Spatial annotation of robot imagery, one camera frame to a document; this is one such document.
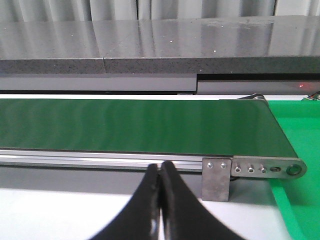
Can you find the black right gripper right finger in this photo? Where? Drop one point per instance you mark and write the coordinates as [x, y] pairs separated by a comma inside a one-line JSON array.
[[184, 217]]

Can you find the green plastic tray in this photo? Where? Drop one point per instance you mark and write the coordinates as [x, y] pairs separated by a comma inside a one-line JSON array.
[[299, 200]]

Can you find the small motor controller board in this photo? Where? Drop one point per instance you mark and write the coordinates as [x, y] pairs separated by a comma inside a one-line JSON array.
[[312, 97]]

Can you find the green conveyor belt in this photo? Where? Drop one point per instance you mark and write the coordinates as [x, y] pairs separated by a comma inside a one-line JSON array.
[[239, 127]]

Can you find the white pleated curtain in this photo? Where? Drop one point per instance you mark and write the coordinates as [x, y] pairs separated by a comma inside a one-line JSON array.
[[96, 10]]

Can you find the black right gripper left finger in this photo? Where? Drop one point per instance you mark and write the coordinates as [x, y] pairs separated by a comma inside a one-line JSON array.
[[139, 219]]

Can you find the steel conveyor support bracket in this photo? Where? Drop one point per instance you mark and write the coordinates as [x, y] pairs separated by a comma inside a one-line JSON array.
[[217, 172]]

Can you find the aluminium conveyor frame rail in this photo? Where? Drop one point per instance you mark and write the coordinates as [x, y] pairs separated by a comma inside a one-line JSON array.
[[96, 160]]

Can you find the grey stone counter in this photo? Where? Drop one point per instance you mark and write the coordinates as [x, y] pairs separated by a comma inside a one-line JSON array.
[[272, 55]]

